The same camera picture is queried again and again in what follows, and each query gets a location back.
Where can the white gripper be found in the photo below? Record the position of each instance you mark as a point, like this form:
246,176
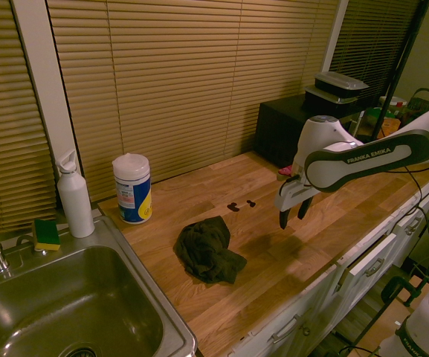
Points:
292,193

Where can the dark cloth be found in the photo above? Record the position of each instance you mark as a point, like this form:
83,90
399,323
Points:
208,249

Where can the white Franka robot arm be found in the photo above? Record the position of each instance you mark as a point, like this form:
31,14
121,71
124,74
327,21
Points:
370,156

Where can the black box cabinet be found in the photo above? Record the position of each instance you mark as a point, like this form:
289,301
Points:
281,126

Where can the white base cabinet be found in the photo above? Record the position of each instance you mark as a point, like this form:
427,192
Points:
355,297

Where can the black lidded food container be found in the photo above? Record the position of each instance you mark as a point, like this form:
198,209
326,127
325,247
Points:
338,83
325,101

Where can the black clamp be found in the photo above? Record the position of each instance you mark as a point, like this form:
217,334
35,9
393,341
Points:
398,290

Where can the white lidded tub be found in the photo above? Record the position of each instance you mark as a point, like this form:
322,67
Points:
394,102

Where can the white wipes canister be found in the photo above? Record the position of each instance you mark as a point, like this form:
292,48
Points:
132,189

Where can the wide beige window blind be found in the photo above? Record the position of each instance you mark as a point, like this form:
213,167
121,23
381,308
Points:
184,85

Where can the dark shaded window blind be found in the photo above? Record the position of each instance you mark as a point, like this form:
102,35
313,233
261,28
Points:
370,44

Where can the white spray bottle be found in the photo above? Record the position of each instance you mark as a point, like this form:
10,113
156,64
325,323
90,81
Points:
74,201

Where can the stainless steel sink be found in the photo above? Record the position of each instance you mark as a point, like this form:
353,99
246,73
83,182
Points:
69,297

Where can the green yellow sponge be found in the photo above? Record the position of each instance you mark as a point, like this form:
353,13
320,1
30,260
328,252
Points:
46,234

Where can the narrow beige window blind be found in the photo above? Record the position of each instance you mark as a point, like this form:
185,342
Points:
6,130

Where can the pink wrist mount piece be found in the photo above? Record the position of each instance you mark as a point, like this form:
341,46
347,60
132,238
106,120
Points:
285,170

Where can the black camera stand pole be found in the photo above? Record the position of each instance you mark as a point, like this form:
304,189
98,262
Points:
403,63

